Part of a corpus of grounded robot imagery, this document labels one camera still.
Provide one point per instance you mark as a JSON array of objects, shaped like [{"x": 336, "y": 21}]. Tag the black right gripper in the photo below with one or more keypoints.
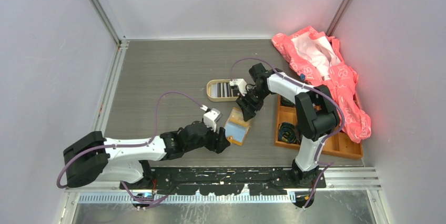
[{"x": 243, "y": 102}]

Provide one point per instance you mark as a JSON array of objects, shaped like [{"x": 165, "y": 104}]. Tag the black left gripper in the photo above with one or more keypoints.
[{"x": 218, "y": 145}]

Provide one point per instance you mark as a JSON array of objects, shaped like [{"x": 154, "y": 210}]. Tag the gold credit card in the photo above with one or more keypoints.
[{"x": 237, "y": 117}]

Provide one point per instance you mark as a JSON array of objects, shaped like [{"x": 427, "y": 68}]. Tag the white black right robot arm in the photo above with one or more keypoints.
[{"x": 316, "y": 113}]

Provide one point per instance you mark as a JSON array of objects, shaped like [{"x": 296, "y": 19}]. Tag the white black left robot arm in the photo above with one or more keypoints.
[{"x": 97, "y": 158}]

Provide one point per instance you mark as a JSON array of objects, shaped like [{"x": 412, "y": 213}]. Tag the stack of cards in tray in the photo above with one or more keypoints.
[{"x": 220, "y": 90}]

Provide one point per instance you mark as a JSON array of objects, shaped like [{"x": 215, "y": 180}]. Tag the beige oval card tray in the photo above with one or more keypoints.
[{"x": 218, "y": 99}]

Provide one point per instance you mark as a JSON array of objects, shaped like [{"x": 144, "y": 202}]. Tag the dark rolled tie rear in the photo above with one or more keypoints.
[{"x": 286, "y": 103}]

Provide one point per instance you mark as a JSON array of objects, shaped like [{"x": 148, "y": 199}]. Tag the dark rolled tie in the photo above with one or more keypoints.
[
  {"x": 286, "y": 103},
  {"x": 287, "y": 133}
]

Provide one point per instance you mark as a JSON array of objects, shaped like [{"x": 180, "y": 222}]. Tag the dark rolled tie front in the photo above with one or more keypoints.
[{"x": 287, "y": 133}]

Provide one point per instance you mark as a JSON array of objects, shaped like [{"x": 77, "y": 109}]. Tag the pink white garment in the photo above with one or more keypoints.
[{"x": 318, "y": 57}]

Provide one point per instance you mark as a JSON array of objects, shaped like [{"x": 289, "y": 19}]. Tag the wooden compartment organizer box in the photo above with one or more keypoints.
[{"x": 339, "y": 145}]

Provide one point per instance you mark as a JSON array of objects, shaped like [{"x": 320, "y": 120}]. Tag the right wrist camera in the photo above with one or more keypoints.
[{"x": 238, "y": 87}]

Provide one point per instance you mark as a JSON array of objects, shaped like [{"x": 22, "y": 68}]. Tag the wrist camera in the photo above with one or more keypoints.
[
  {"x": 210, "y": 117},
  {"x": 238, "y": 87}
]

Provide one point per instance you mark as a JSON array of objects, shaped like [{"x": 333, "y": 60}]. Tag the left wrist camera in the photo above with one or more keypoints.
[{"x": 210, "y": 117}]

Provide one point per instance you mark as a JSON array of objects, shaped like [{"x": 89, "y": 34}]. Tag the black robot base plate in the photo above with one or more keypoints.
[{"x": 223, "y": 181}]

